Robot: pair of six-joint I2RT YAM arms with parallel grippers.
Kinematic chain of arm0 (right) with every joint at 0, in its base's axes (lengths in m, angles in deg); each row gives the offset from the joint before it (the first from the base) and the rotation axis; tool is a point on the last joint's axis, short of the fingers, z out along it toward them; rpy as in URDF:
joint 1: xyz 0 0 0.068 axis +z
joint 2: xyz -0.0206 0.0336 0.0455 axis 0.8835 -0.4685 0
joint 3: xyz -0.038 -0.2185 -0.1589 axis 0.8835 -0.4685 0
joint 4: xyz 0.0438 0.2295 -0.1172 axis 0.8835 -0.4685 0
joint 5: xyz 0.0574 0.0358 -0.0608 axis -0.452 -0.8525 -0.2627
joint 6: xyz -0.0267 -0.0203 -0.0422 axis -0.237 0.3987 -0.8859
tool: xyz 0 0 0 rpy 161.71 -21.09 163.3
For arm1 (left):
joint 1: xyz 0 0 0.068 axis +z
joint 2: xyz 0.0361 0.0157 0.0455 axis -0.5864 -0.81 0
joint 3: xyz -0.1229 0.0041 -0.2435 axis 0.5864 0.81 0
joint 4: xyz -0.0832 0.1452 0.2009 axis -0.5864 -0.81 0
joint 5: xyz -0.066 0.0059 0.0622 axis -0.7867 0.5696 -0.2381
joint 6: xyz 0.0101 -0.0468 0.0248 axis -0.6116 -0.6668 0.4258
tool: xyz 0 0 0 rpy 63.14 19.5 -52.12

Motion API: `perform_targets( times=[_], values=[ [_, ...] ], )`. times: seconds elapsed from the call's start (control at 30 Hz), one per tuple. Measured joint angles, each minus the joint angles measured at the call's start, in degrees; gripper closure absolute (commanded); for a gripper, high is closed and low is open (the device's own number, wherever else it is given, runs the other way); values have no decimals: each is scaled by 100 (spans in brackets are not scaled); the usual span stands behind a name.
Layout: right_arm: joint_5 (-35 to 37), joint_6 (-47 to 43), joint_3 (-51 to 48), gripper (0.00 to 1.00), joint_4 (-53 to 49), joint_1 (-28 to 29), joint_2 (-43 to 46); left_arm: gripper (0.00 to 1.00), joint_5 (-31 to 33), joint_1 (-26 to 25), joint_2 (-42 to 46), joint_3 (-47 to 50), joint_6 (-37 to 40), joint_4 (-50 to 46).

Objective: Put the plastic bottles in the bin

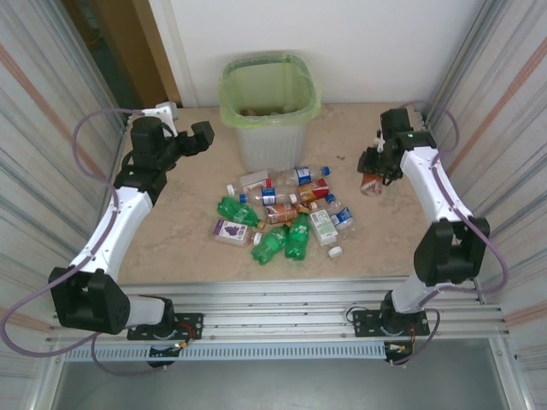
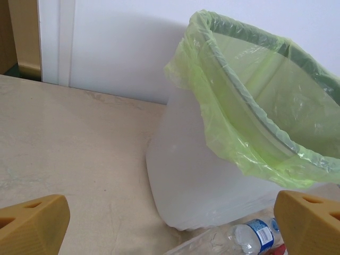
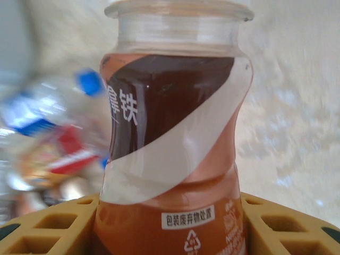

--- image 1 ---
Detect brown Nescafe coffee bottle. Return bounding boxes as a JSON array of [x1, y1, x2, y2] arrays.
[[360, 169, 386, 197]]

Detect red yellow label tea bottle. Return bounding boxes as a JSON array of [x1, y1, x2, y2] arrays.
[[288, 177, 331, 205]]

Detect clear water bottle blue label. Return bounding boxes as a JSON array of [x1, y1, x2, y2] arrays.
[[273, 165, 332, 187], [325, 194, 358, 240], [238, 186, 291, 207]]

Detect purple grape label bottle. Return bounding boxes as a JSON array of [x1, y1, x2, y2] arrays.
[[212, 219, 263, 248]]

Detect white green label bottle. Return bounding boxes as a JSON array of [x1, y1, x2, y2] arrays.
[[308, 208, 344, 259]]

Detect orange label drink bottle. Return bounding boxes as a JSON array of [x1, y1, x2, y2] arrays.
[[264, 202, 312, 226]]

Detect right arm base wiring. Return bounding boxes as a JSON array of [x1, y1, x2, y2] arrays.
[[384, 326, 418, 368]]

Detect left arm base wiring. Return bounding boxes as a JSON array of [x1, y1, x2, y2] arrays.
[[147, 322, 202, 368]]

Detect green bin liner bag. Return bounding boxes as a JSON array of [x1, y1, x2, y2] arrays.
[[219, 50, 322, 128]]

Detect grey plastic waste bin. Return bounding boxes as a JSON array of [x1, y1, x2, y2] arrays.
[[220, 51, 321, 172]]

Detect square clear bottle red label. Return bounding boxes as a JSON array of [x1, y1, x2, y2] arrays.
[[226, 168, 275, 196]]

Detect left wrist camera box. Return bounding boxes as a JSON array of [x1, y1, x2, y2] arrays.
[[142, 101, 179, 132]]

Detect wooden door frame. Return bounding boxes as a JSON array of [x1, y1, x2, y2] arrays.
[[106, 0, 183, 110]]

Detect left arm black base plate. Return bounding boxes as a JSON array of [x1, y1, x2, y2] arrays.
[[126, 312, 204, 342]]

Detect aluminium rail frame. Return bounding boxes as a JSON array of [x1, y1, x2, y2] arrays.
[[45, 275, 514, 348]]

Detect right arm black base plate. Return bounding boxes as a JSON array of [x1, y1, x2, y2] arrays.
[[352, 307, 431, 339]]

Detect white slotted cable duct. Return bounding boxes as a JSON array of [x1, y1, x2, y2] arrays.
[[62, 343, 388, 362]]

